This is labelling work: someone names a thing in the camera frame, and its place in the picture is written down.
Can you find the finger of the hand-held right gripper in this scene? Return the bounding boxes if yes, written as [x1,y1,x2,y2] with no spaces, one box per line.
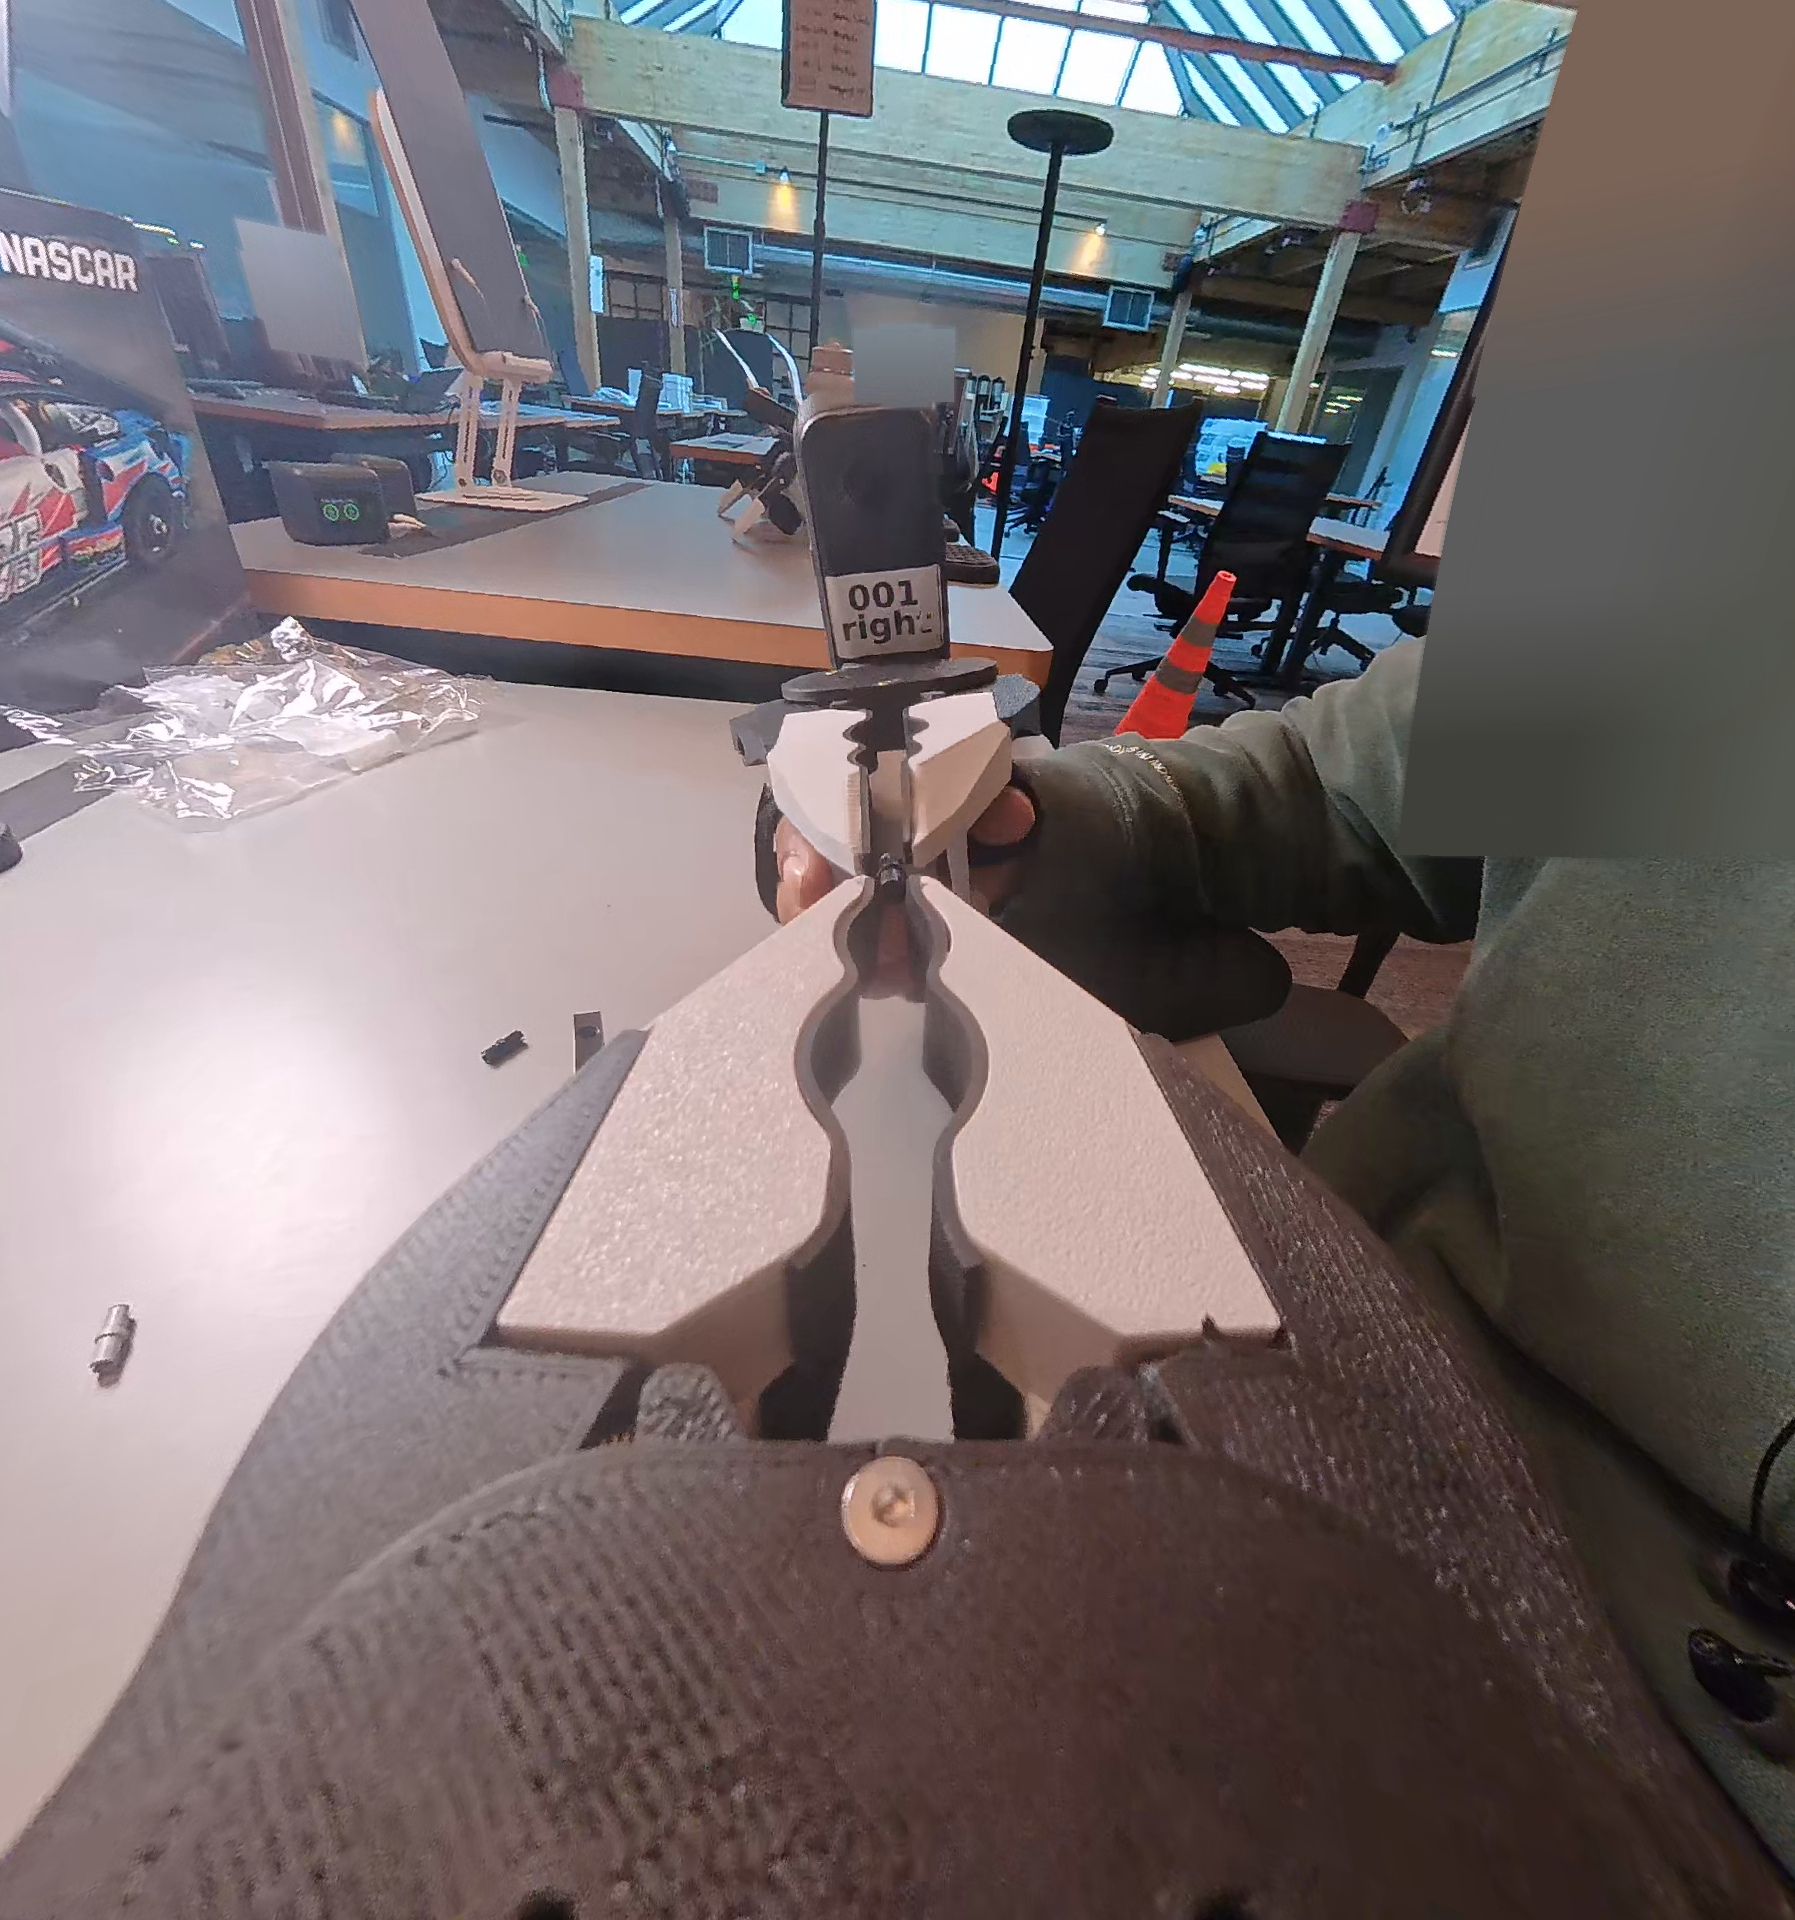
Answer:
[894,693,1019,874]
[765,705,903,874]

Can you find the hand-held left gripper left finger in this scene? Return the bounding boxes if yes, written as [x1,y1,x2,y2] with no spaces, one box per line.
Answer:
[496,881,857,1440]

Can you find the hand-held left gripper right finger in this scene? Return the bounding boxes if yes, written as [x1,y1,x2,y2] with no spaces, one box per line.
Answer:
[905,876,1286,1429]

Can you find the person's right forearm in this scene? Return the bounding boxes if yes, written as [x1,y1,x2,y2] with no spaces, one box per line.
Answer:
[1010,637,1484,1036]

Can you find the race car lego box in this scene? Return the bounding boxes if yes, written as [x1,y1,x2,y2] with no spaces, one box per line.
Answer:
[0,171,254,767]

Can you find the person's right hand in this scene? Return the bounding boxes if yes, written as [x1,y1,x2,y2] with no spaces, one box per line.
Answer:
[757,781,1042,1003]

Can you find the idle hand-held gripper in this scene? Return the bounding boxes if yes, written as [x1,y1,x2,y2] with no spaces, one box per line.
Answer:
[713,321,827,550]

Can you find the black office chair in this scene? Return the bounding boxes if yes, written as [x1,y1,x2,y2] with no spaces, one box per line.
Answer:
[1129,433,1415,693]
[1010,396,1205,708]

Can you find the black chair armrest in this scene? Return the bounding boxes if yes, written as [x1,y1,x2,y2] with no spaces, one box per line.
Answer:
[1226,981,1415,1149]

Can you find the orange traffic cone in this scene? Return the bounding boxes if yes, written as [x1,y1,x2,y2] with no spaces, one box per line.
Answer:
[1114,571,1241,737]

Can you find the black floor lamp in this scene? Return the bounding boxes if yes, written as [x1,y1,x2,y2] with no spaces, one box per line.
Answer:
[991,107,1117,565]

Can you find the grey wood-edged desk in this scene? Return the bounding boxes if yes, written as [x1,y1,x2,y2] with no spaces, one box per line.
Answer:
[229,473,1056,684]

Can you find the black desk mat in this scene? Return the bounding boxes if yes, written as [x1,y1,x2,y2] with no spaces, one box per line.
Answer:
[361,481,650,561]

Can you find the white tablet stand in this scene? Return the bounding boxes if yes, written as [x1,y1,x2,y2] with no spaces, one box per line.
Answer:
[362,82,561,511]

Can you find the person's green sweatshirt torso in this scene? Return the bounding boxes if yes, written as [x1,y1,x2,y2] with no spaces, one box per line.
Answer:
[1293,853,1795,1920]

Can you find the clear plastic bag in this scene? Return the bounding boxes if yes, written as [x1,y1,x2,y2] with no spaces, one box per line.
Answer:
[3,615,494,831]

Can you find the black wired earphones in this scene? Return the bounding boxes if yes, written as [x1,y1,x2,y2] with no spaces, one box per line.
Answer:
[1684,1358,1795,1727]

